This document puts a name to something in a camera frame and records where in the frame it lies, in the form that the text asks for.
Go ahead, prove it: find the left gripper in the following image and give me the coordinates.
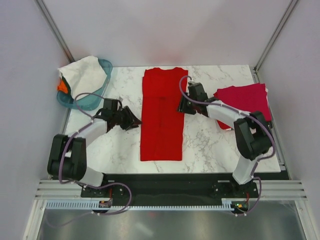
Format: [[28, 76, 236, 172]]
[[112, 105, 143, 131]]

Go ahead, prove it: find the red t-shirt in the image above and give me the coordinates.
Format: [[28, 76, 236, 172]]
[[216, 120, 234, 131], [140, 67, 189, 162]]

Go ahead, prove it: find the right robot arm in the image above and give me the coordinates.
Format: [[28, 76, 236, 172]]
[[178, 92, 275, 197]]

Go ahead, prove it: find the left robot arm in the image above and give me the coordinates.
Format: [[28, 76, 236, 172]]
[[47, 106, 142, 197]]

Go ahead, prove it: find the folded red t-shirt in stack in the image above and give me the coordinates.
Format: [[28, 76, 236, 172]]
[[216, 120, 234, 131]]

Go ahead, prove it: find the teal plastic basket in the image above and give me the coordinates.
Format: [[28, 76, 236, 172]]
[[56, 58, 113, 111]]

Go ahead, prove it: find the white t-shirt in basket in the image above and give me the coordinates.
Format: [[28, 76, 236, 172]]
[[58, 55, 107, 99]]

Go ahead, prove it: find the dark green garment in basket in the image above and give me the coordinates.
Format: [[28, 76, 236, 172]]
[[61, 76, 72, 95]]

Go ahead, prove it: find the folded magenta t-shirt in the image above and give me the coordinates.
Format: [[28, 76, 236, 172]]
[[213, 83, 272, 122]]

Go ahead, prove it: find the orange garment in basket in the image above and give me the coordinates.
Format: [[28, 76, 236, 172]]
[[57, 79, 69, 94]]

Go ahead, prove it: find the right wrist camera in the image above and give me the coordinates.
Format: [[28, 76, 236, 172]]
[[188, 81, 208, 102]]

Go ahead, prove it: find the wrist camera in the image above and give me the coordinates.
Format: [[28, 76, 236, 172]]
[[102, 98, 123, 114], [188, 81, 208, 102]]

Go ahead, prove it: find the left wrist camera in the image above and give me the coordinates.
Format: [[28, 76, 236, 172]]
[[102, 98, 123, 114]]

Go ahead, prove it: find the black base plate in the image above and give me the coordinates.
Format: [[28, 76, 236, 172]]
[[81, 173, 259, 206]]

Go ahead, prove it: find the white slotted cable duct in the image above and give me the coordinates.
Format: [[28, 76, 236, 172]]
[[45, 199, 234, 211]]

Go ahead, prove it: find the left aluminium frame post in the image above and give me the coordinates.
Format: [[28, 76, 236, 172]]
[[34, 0, 75, 63]]

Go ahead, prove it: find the aluminium frame post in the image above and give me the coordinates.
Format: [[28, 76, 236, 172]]
[[252, 0, 300, 75], [34, 0, 75, 63]]

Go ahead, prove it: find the right aluminium frame post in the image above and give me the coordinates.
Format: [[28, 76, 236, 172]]
[[252, 0, 300, 75]]

